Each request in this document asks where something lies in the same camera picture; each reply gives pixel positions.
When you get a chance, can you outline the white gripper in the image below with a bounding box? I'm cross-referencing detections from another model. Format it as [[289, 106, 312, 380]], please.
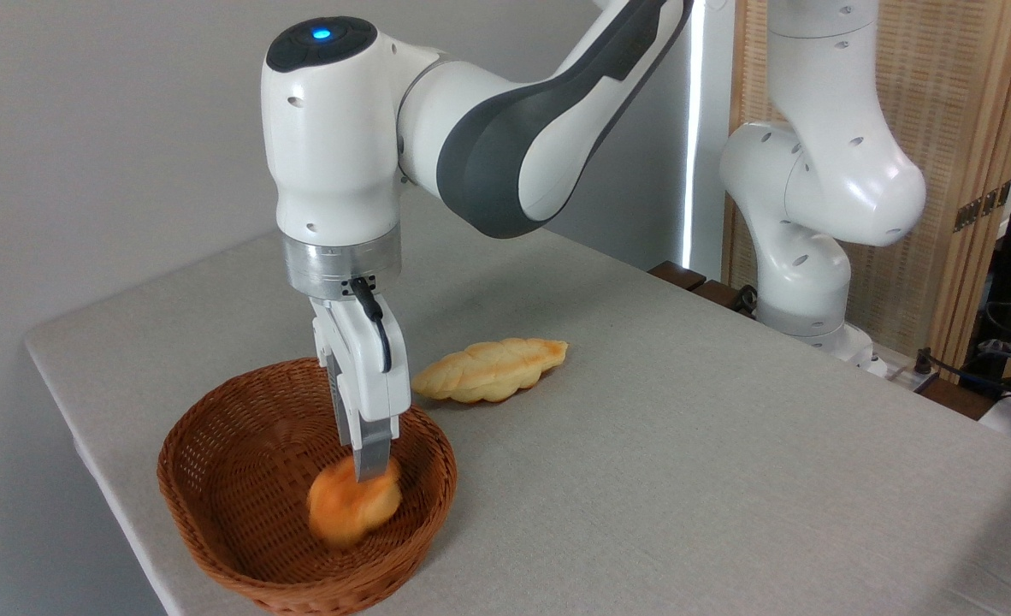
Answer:
[[310, 293, 411, 483]]

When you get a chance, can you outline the round orange bread roll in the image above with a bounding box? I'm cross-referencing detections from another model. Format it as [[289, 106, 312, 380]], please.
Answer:
[[306, 454, 405, 550]]

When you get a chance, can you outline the brown woven wicker basket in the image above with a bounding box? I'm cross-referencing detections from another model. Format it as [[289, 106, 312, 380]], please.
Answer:
[[157, 357, 459, 616]]

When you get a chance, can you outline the long braided pale bread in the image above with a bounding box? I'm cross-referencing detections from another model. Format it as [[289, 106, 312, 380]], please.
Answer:
[[410, 337, 571, 405]]

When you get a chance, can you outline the dark brown wooden block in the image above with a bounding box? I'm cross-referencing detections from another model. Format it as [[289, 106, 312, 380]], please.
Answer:
[[694, 279, 748, 312], [647, 260, 708, 293]]

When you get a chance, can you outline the grey table cloth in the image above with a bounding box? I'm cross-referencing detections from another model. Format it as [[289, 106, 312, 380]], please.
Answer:
[[24, 196, 1011, 616]]

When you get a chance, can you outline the black metal screen hinge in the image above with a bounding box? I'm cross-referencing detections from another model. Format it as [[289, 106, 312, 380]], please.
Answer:
[[953, 181, 1011, 234]]

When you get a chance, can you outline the wooden folding screen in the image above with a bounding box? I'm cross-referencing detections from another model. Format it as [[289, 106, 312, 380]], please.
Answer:
[[725, 0, 1011, 377]]

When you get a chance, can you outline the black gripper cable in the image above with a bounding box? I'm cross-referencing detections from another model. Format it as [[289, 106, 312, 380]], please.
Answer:
[[348, 275, 393, 375]]

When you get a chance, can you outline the black background cable bundle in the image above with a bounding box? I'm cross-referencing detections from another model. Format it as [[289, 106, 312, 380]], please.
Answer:
[[914, 299, 1011, 407]]

